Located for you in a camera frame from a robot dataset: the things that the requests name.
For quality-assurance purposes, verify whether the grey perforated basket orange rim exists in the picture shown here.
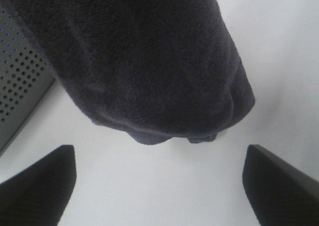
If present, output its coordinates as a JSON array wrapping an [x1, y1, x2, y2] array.
[[0, 7, 55, 153]]

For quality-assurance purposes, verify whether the dark navy towel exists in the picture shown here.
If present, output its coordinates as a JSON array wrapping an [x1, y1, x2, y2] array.
[[0, 0, 255, 145]]

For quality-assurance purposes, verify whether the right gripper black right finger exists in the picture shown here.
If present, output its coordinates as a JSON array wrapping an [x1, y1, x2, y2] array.
[[242, 145, 319, 226]]

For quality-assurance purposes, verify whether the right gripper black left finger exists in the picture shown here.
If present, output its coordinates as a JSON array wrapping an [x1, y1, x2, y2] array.
[[0, 145, 76, 226]]

